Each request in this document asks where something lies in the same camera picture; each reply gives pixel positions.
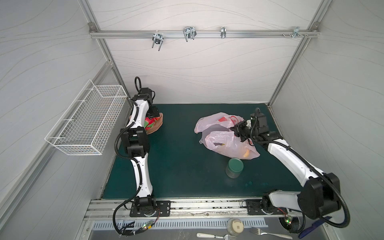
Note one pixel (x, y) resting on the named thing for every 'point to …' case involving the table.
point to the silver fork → (258, 231)
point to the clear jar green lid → (234, 168)
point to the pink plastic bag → (218, 137)
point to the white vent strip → (135, 225)
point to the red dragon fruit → (149, 122)
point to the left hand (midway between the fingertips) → (153, 113)
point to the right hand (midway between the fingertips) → (231, 122)
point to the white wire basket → (86, 127)
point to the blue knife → (314, 226)
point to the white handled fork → (226, 237)
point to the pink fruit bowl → (156, 125)
